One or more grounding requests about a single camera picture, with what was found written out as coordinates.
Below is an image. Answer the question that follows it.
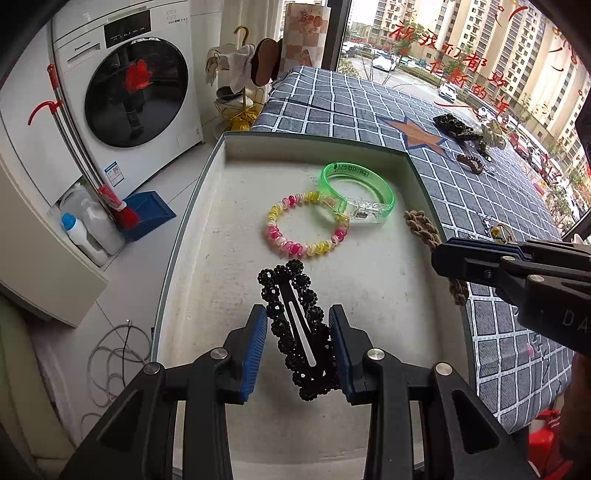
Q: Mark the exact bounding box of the red handled mop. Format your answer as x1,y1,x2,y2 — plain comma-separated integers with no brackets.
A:
28,65,139,230

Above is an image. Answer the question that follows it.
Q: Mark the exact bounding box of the person's right forearm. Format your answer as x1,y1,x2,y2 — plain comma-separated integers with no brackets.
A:
561,353,591,464

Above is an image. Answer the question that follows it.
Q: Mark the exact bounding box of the white cloth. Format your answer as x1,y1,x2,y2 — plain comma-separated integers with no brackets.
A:
208,44,256,93

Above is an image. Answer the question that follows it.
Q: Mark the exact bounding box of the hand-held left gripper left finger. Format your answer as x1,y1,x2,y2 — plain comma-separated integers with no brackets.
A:
60,305,269,480

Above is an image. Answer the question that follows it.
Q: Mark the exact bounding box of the gold standing rack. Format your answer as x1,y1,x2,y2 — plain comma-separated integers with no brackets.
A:
205,25,269,136

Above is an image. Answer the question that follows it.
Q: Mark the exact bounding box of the grey floor cable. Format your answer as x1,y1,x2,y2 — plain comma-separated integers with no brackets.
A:
81,323,153,425

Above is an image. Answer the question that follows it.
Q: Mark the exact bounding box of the green clear bangle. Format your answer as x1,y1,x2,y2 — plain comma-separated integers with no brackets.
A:
320,161,396,224

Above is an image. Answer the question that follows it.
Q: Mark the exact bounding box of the brown slipper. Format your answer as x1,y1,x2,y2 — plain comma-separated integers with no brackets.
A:
252,38,284,86

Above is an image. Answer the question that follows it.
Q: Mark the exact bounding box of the white bottle with blue cap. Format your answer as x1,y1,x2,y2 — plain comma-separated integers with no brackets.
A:
61,213,108,267

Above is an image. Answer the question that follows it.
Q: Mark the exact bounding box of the beige braided rope bracelet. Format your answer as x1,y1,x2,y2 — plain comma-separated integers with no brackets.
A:
404,210,469,306

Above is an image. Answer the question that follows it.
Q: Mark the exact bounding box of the clear plastic jug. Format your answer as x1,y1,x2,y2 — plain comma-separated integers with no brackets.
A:
60,182,100,217
85,198,125,254

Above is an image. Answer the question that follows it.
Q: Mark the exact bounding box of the blue dustpan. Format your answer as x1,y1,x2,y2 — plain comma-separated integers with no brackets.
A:
121,191,177,241

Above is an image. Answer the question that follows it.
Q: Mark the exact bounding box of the dark scrunchie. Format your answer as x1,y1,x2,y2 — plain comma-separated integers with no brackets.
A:
433,113,476,141

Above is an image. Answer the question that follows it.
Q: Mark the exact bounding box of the pink yellow spiral hair tie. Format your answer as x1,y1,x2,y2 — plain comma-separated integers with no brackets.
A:
265,190,350,258

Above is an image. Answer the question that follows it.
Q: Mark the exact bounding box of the black beaded hair clip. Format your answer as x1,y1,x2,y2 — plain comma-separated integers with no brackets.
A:
257,259,342,401

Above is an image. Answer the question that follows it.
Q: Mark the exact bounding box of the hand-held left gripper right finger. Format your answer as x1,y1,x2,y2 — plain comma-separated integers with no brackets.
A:
329,305,539,480

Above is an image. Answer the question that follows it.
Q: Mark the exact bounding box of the white cabinet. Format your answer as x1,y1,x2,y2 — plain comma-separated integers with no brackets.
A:
0,69,109,328

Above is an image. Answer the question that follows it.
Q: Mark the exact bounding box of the white washing machine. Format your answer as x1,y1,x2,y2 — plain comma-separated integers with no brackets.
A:
50,0,204,195

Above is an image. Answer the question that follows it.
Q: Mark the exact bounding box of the white flower hair accessory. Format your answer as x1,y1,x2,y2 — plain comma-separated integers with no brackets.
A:
478,121,508,149

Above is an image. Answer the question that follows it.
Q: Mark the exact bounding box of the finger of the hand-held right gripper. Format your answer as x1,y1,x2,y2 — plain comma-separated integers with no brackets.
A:
445,237,591,273
431,244,591,319

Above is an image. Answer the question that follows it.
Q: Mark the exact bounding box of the red plastic stool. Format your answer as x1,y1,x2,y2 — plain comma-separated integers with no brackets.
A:
526,408,573,467

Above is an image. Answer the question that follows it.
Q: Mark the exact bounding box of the grey checked tablecloth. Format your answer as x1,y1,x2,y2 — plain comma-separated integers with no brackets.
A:
249,65,578,435

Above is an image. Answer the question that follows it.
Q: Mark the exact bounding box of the white shallow tray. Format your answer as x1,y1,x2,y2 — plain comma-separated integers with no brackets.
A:
148,130,481,480

